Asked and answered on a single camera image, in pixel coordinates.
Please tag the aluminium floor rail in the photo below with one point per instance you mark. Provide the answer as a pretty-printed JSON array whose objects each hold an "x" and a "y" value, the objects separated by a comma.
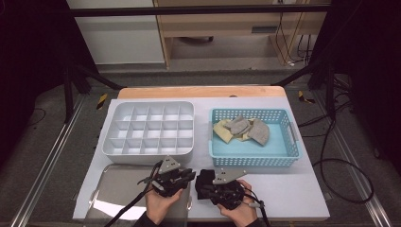
[
  {"x": 47, "y": 164},
  {"x": 356, "y": 176}
]

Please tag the yellow and black tape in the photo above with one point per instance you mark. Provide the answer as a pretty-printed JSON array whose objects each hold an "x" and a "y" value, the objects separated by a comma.
[
  {"x": 101, "y": 101},
  {"x": 305, "y": 97}
]

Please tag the black horizontal bar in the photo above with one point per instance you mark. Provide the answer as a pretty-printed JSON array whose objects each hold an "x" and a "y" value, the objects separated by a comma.
[{"x": 189, "y": 10}]

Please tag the white divided storage box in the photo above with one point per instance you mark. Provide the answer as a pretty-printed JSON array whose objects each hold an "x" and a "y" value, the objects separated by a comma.
[{"x": 148, "y": 159}]

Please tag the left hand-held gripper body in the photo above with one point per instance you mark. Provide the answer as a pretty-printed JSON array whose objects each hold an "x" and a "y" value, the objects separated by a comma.
[{"x": 168, "y": 183}]

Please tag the white cabinet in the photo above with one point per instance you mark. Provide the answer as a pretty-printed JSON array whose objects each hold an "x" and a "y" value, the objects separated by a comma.
[{"x": 119, "y": 41}]

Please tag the light wooden desk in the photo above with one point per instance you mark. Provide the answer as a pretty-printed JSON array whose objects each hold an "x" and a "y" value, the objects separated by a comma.
[{"x": 220, "y": 25}]

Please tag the black metal stand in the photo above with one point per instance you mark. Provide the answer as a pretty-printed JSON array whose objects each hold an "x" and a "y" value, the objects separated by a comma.
[
  {"x": 67, "y": 94},
  {"x": 329, "y": 91}
]

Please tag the person's right hand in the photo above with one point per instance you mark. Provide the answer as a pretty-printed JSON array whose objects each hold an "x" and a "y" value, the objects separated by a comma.
[{"x": 244, "y": 214}]

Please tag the black sock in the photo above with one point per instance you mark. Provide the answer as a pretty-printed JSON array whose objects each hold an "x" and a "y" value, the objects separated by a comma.
[
  {"x": 208, "y": 175},
  {"x": 201, "y": 179}
]

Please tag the translucent grey box lid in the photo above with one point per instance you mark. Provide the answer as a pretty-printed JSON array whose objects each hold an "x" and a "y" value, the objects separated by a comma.
[{"x": 119, "y": 189}]

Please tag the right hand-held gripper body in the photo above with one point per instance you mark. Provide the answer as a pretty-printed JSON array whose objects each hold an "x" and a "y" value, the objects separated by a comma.
[{"x": 228, "y": 195}]

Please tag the person's left hand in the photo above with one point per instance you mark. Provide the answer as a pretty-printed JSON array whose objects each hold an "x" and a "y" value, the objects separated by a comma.
[{"x": 160, "y": 208}]

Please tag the light blue plastic basket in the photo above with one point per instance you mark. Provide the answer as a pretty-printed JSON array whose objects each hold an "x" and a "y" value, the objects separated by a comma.
[{"x": 280, "y": 148}]

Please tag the black curtain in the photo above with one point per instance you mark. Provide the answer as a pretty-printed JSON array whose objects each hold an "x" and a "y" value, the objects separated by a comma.
[
  {"x": 372, "y": 63},
  {"x": 31, "y": 63}
]

